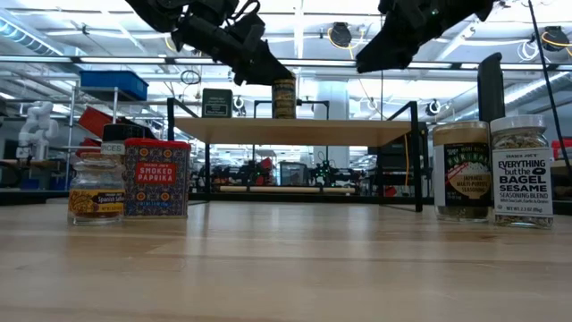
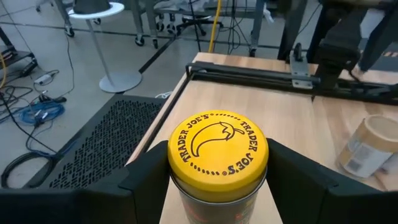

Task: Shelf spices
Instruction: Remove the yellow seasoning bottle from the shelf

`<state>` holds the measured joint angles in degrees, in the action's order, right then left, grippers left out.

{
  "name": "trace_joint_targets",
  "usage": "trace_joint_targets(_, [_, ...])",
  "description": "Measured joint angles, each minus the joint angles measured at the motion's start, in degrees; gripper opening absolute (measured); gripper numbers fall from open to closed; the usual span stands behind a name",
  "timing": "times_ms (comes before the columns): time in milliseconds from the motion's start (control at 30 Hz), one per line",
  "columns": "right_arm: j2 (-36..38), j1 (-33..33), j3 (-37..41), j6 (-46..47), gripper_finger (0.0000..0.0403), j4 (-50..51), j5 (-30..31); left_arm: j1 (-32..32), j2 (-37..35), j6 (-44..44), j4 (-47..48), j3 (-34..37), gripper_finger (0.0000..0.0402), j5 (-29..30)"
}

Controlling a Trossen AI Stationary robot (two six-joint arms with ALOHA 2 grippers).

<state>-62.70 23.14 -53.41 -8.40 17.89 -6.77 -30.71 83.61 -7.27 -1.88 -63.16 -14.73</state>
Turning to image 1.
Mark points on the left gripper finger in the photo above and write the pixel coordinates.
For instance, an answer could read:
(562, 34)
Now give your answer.
(263, 71)

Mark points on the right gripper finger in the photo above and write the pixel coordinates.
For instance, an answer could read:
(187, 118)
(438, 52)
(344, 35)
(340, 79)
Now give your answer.
(380, 58)

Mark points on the yellow-lid crunchy onion jar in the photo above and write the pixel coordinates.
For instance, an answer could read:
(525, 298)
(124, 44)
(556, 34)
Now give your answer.
(284, 100)

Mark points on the green black pepper tin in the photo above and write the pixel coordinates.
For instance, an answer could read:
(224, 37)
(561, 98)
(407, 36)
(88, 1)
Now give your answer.
(217, 103)

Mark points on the black-lid spice jar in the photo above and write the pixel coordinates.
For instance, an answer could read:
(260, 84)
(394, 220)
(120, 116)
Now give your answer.
(118, 134)

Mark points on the tan-lid furikake jar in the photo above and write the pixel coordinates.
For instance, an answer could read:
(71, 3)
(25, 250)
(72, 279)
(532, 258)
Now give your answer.
(462, 179)

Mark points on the red-lid smoked paprika tin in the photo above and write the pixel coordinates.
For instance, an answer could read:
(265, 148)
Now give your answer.
(156, 188)

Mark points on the white-lid bagel sesame jar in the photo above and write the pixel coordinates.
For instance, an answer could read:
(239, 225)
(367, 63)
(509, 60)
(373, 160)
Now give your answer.
(522, 179)

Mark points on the small cork-lid saffron jar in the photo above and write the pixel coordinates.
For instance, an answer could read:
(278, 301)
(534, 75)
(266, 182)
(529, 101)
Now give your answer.
(96, 197)

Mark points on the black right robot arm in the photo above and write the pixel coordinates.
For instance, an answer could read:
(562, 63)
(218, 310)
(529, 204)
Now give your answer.
(469, 6)

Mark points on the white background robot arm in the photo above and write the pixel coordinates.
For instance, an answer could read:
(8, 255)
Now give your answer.
(36, 129)

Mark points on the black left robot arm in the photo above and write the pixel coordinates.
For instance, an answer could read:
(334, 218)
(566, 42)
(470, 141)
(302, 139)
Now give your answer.
(156, 11)

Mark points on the wooden shelf with black legs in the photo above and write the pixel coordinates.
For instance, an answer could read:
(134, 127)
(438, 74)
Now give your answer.
(290, 132)

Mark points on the white building column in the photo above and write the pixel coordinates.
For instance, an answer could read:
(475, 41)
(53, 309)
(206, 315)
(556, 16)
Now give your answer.
(339, 96)

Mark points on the long overhead light bar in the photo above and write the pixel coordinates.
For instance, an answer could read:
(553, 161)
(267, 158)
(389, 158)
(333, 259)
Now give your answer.
(125, 59)

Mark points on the background robot workstation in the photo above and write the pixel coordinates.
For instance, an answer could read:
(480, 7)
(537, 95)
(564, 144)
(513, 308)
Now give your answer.
(330, 174)
(250, 172)

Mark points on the blue storage bin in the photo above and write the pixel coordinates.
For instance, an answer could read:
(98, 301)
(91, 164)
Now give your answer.
(114, 82)

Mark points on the red storage bin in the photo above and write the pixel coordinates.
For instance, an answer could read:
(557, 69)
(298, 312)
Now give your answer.
(562, 149)
(89, 145)
(94, 121)

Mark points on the thin black slanted pole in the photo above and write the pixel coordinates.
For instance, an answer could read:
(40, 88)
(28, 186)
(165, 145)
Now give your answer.
(551, 89)

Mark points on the metal storage rack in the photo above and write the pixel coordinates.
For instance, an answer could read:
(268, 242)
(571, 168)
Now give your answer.
(70, 147)

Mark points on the black background gantry frame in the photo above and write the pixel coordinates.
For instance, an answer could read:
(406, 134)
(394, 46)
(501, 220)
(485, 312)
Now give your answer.
(313, 102)

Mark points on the black rounded post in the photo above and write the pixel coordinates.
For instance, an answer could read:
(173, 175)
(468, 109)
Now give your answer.
(490, 89)

